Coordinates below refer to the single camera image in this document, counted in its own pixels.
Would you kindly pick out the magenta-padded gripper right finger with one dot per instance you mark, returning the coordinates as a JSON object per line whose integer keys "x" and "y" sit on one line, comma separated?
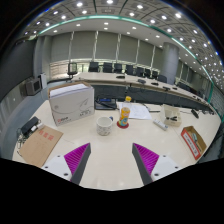
{"x": 163, "y": 165}

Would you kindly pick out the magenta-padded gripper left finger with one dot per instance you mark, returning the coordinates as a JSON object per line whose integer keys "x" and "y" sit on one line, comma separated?
{"x": 58, "y": 165}

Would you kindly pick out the yellow-capped orange-label drink bottle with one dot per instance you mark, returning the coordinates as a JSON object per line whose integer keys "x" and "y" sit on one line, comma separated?
{"x": 124, "y": 115}

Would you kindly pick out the brown paper envelope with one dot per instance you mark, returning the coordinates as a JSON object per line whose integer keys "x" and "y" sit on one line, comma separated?
{"x": 40, "y": 146}

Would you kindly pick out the red-edged open cardboard box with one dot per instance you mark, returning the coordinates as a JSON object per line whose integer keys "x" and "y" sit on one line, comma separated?
{"x": 193, "y": 141}

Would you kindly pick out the white remote control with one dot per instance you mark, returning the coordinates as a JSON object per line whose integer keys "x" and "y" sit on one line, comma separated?
{"x": 160, "y": 124}

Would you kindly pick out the small white adapter block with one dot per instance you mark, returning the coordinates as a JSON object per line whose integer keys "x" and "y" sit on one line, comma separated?
{"x": 38, "y": 126}

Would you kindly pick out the black rectangular device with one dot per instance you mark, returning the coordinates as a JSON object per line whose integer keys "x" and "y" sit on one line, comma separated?
{"x": 29, "y": 125}

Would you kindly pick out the small open white box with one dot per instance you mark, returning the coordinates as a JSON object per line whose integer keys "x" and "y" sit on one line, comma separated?
{"x": 168, "y": 115}

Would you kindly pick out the white paper sheet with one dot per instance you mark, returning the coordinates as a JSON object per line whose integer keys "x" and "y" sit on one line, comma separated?
{"x": 138, "y": 111}

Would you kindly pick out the flat round red coaster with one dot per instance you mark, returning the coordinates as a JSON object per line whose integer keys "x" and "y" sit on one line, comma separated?
{"x": 118, "y": 126}

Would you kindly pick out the white patterned paper cup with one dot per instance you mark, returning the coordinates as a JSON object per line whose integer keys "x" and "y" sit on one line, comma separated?
{"x": 104, "y": 126}

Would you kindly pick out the white cardboard paper box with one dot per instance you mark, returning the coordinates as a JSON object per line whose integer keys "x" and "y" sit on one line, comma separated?
{"x": 70, "y": 105}

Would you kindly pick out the black desktop console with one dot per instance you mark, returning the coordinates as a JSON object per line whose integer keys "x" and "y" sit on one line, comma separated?
{"x": 105, "y": 103}

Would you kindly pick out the grey boxy monitor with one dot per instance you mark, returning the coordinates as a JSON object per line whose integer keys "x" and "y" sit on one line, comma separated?
{"x": 33, "y": 86}

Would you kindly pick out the long curved conference desk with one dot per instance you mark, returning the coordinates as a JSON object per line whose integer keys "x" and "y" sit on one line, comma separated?
{"x": 106, "y": 78}

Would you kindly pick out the group of black office chairs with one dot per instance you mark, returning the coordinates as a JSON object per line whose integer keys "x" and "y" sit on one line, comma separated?
{"x": 108, "y": 67}

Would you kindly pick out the group of ceiling lights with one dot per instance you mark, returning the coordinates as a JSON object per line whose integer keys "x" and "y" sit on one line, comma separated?
{"x": 79, "y": 4}

